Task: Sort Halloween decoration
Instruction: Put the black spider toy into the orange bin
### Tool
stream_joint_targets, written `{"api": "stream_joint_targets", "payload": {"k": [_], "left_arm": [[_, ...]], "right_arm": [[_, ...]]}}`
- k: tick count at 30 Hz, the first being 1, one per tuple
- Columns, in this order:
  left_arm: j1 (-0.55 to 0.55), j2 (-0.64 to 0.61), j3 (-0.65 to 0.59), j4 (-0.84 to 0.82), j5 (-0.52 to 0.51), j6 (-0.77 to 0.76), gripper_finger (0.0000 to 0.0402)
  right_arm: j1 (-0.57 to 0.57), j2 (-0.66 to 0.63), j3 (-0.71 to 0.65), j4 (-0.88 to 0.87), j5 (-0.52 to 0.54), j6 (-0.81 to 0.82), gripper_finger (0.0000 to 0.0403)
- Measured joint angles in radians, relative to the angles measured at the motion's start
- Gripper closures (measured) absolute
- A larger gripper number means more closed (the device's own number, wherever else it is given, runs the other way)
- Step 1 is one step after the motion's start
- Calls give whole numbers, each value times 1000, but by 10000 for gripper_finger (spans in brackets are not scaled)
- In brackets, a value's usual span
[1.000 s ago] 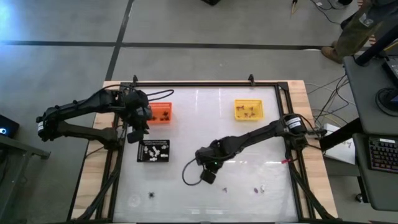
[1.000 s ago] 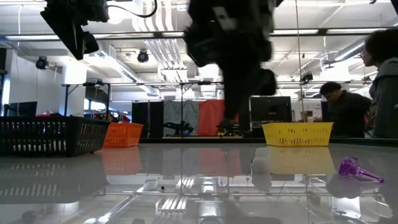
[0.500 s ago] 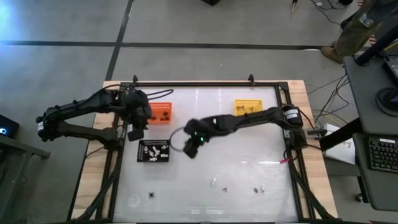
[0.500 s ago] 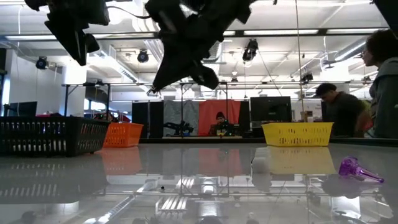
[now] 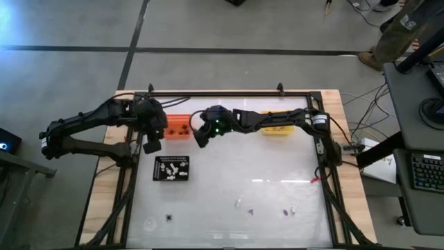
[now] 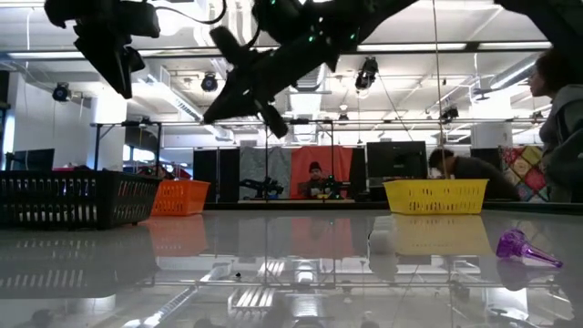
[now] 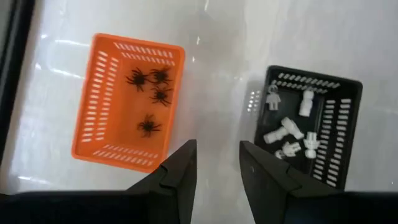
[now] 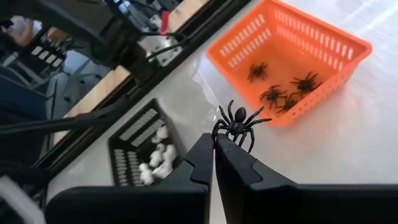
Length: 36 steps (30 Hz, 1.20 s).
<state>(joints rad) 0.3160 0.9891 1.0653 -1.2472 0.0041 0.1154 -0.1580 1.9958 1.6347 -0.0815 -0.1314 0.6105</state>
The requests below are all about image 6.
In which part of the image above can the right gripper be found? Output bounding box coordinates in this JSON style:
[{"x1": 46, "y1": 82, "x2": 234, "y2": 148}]
[{"x1": 203, "y1": 26, "x2": 347, "y2": 139}]

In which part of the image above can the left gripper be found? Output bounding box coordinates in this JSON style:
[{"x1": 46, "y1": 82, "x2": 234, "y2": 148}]
[{"x1": 44, "y1": 0, "x2": 161, "y2": 99}]

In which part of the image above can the orange slotted plastic basket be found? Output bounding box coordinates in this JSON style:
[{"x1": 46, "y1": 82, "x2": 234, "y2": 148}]
[{"x1": 149, "y1": 179, "x2": 211, "y2": 217}]

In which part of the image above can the purple witch hat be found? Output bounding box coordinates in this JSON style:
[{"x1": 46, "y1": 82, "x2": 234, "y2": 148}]
[{"x1": 495, "y1": 228, "x2": 565, "y2": 269}]

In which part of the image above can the grey cloth backdrop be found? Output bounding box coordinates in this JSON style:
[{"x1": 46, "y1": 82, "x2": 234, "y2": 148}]
[{"x1": 239, "y1": 146, "x2": 292, "y2": 200}]

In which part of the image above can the black partition panel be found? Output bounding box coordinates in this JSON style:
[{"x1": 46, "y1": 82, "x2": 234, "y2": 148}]
[{"x1": 192, "y1": 148, "x2": 241, "y2": 204}]

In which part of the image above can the long ceiling light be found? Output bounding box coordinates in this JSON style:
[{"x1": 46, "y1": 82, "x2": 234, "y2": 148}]
[
  {"x1": 477, "y1": 41, "x2": 553, "y2": 50},
  {"x1": 357, "y1": 43, "x2": 468, "y2": 52},
  {"x1": 6, "y1": 51, "x2": 83, "y2": 60}
]

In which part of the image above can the person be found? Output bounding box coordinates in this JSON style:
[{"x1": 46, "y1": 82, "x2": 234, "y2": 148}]
[
  {"x1": 301, "y1": 160, "x2": 330, "y2": 200},
  {"x1": 427, "y1": 148, "x2": 521, "y2": 202},
  {"x1": 527, "y1": 47, "x2": 583, "y2": 204}
]

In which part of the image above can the background wooden workbench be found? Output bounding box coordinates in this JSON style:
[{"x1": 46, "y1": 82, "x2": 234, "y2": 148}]
[{"x1": 237, "y1": 198, "x2": 355, "y2": 205}]

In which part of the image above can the orange cloth backdrop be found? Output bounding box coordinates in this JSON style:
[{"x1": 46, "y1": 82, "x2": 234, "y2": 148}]
[{"x1": 290, "y1": 145, "x2": 354, "y2": 200}]

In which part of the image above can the black slotted plastic basket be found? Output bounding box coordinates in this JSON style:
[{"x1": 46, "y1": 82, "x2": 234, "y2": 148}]
[{"x1": 0, "y1": 169, "x2": 161, "y2": 231}]

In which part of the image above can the dark monitor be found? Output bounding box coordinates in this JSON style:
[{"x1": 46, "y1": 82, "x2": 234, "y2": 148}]
[{"x1": 5, "y1": 148, "x2": 56, "y2": 172}]

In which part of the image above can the yellow slotted plastic basket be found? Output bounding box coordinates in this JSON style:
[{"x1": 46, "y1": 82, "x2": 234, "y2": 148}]
[{"x1": 382, "y1": 178, "x2": 489, "y2": 216}]

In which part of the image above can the colourful patchwork quilt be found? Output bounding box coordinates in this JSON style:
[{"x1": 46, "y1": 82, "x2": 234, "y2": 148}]
[{"x1": 499, "y1": 144, "x2": 555, "y2": 204}]

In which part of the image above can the black metal frame stand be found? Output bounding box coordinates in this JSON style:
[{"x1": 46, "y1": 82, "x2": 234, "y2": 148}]
[{"x1": 89, "y1": 120, "x2": 163, "y2": 174}]

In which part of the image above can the ribbed ventilation duct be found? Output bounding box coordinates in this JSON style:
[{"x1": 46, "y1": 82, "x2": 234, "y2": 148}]
[{"x1": 291, "y1": 63, "x2": 327, "y2": 93}]

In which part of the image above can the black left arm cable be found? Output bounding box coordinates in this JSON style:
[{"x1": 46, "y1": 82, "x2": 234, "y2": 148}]
[{"x1": 154, "y1": 0, "x2": 228, "y2": 25}]

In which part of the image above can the black aluminium table frame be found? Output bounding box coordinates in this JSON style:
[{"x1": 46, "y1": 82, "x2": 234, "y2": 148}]
[{"x1": 202, "y1": 201, "x2": 583, "y2": 216}]

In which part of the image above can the thin hanging cable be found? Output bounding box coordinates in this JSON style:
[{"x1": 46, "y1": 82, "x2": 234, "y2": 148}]
[{"x1": 430, "y1": 0, "x2": 447, "y2": 179}]

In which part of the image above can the silver round air duct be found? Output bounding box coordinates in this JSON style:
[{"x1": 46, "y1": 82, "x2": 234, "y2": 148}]
[{"x1": 489, "y1": 56, "x2": 541, "y2": 90}]

